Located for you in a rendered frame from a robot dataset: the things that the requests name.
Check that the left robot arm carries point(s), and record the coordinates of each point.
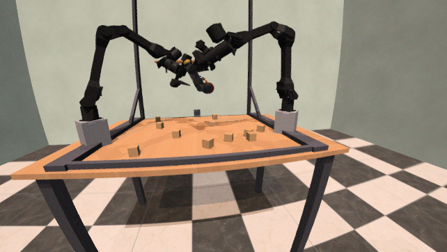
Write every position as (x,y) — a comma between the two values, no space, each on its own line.
(285,38)

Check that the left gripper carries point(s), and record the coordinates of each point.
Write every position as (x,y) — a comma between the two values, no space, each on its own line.
(201,60)

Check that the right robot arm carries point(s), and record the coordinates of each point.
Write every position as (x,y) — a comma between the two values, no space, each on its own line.
(103,35)

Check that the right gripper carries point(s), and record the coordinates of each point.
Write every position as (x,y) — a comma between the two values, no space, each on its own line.
(177,69)

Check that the dark grey hose nozzle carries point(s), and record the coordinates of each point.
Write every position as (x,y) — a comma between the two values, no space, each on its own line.
(197,80)

